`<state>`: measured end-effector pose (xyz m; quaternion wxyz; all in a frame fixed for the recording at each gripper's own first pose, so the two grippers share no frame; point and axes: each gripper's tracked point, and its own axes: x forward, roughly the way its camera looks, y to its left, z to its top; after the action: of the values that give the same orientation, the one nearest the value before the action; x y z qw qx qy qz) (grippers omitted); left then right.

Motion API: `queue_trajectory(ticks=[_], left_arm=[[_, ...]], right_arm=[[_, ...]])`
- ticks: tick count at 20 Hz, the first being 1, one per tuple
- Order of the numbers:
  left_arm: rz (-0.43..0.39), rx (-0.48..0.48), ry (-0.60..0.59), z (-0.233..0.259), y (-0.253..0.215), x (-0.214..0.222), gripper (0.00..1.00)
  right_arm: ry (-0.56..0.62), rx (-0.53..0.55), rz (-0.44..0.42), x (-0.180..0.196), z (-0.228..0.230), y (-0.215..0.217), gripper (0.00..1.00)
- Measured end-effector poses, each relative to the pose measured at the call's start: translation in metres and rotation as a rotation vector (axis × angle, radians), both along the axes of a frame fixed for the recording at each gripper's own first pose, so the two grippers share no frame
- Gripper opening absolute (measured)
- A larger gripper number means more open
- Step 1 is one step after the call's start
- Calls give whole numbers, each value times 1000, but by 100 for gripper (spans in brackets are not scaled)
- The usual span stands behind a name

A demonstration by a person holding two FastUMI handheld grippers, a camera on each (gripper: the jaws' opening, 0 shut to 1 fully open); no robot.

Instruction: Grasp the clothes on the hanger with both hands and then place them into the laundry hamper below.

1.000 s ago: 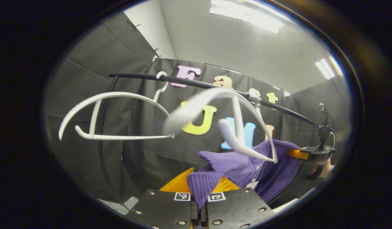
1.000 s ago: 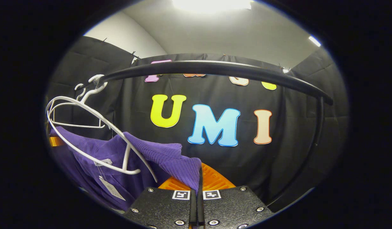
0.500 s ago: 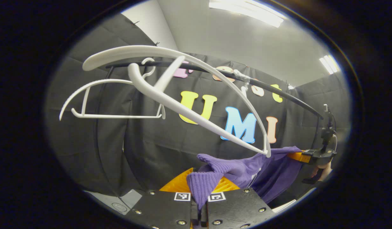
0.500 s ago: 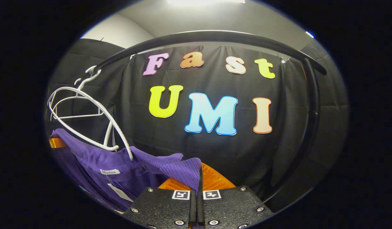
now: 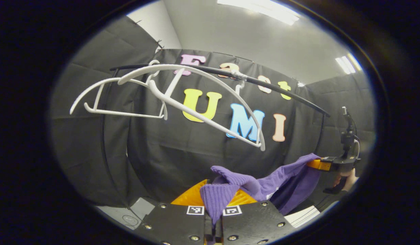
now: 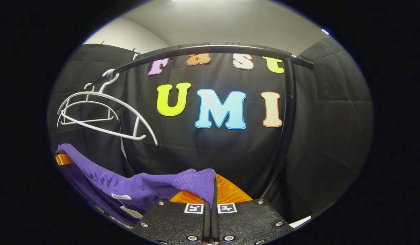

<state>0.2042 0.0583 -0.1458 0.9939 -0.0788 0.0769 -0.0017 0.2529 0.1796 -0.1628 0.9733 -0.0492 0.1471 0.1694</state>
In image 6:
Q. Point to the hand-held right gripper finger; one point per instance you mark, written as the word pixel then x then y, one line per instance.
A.
pixel 206 224
pixel 214 224

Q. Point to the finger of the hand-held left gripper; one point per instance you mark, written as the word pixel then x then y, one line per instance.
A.
pixel 63 159

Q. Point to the purple ribbed jacket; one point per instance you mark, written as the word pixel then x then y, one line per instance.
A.
pixel 104 177

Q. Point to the white clothes hanger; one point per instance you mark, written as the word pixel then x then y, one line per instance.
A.
pixel 136 127
pixel 94 120

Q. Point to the black clothes rack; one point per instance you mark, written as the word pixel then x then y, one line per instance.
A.
pixel 288 112

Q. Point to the black backdrop cloth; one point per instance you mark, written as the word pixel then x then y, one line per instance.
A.
pixel 332 136

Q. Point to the ceiling light panel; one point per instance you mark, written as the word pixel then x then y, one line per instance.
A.
pixel 325 31

